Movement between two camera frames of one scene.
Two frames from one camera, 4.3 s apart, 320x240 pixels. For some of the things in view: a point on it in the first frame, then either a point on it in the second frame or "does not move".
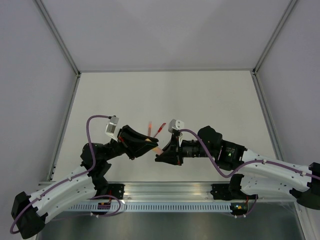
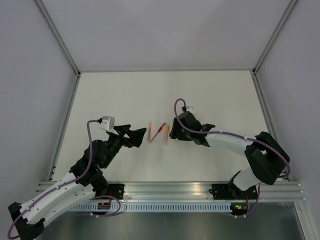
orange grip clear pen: (150, 127) does not move
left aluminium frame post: (55, 30) does not move
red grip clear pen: (160, 129) does not move
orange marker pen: (157, 150) -> (165, 140)
